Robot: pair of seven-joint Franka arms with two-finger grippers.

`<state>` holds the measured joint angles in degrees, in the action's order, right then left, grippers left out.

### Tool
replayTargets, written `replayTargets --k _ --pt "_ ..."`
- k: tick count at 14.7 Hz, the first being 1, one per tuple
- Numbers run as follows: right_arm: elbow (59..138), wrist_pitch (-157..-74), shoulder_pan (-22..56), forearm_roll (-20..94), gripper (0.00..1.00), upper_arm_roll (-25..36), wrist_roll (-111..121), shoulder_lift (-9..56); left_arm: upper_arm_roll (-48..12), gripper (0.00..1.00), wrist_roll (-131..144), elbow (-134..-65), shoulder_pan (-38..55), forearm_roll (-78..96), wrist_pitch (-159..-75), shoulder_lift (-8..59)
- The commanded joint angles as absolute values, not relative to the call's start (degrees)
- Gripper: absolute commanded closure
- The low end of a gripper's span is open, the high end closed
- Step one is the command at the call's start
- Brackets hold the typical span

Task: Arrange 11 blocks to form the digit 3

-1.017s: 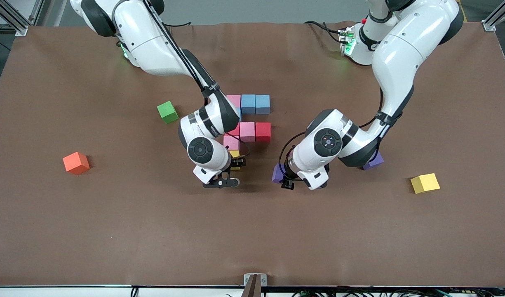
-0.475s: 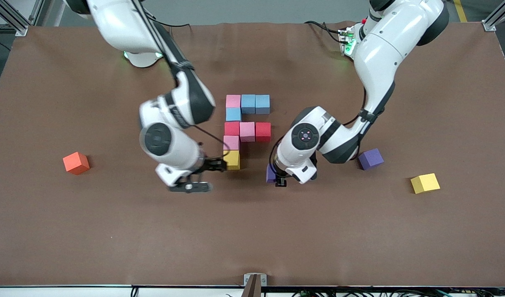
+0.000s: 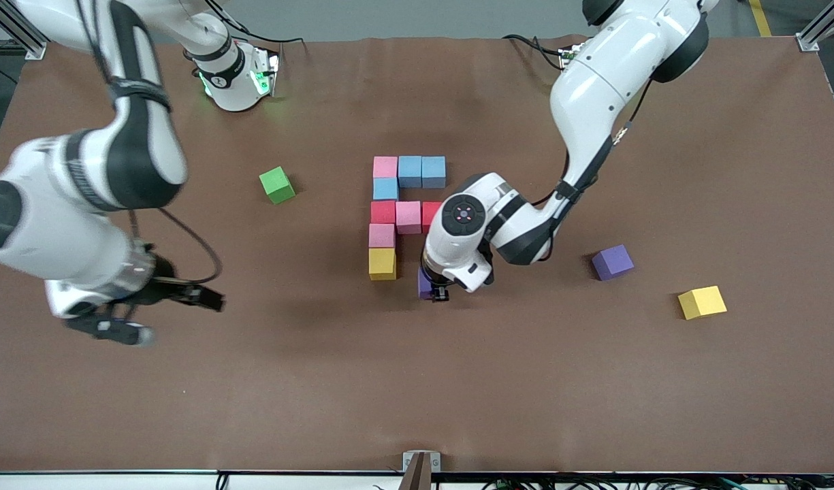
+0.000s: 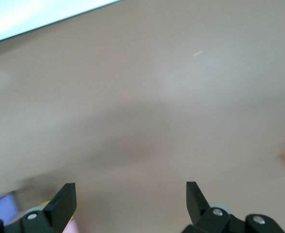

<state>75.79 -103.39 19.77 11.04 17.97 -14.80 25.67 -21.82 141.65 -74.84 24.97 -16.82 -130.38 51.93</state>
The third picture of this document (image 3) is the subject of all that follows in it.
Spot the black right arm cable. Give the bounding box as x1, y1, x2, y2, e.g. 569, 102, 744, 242
76, 0, 223, 283

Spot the aluminium frame post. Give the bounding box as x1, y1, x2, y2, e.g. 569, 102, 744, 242
796, 0, 834, 52
0, 0, 50, 61

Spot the black base cable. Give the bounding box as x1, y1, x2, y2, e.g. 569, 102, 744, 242
206, 0, 306, 46
502, 34, 564, 69

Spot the green foam cube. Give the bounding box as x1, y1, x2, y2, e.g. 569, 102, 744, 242
259, 166, 296, 205

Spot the yellow foam cube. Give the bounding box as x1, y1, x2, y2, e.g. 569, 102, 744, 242
369, 248, 397, 281
677, 285, 728, 321

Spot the yellow floor tape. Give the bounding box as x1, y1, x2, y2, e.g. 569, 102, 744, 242
748, 0, 774, 38

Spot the metal table edge bracket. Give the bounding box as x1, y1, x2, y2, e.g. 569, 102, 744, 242
402, 451, 441, 490

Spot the brown table mat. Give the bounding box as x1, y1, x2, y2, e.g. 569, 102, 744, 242
0, 34, 834, 475

